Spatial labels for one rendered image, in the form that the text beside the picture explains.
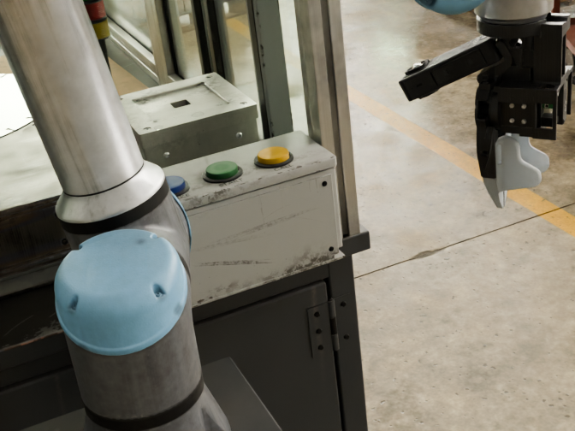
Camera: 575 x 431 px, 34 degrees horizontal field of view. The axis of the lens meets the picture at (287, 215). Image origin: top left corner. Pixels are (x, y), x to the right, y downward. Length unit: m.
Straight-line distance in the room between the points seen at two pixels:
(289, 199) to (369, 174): 2.04
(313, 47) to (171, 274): 0.45
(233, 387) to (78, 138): 0.33
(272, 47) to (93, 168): 0.44
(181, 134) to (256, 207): 0.23
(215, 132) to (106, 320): 0.60
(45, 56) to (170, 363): 0.30
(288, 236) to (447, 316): 1.29
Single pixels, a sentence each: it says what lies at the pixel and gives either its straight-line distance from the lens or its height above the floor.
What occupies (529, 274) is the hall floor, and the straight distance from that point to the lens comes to 2.63.
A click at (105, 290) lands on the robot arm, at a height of 0.97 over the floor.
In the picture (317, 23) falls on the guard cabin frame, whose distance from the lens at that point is 1.18.
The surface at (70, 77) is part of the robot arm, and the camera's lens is 0.89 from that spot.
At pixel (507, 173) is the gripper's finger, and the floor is 0.95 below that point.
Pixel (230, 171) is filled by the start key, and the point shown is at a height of 0.91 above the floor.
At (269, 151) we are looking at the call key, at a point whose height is 0.91.
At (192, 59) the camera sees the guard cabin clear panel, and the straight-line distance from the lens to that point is 1.78.
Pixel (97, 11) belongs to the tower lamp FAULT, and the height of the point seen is 1.01.
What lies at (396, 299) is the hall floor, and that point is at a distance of 2.53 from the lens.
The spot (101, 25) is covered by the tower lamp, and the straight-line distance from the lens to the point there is 1.56.
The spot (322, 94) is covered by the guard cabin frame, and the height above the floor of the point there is 0.96.
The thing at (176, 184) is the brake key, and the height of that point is 0.91.
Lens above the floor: 1.39
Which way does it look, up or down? 27 degrees down
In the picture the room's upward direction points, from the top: 7 degrees counter-clockwise
